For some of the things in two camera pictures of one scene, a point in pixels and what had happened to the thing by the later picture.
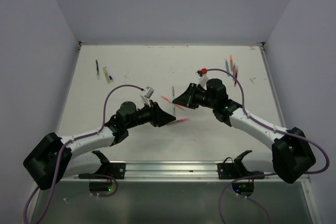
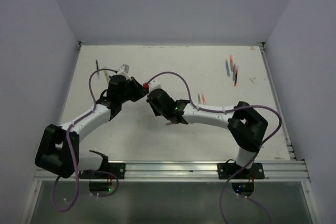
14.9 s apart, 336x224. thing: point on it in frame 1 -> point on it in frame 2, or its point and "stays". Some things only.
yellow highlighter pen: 106,75 stays
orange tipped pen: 231,63 stays
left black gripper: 158,117 -> 139,91
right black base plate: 234,171 stays
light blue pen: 227,68 stays
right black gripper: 187,98 -> 156,113
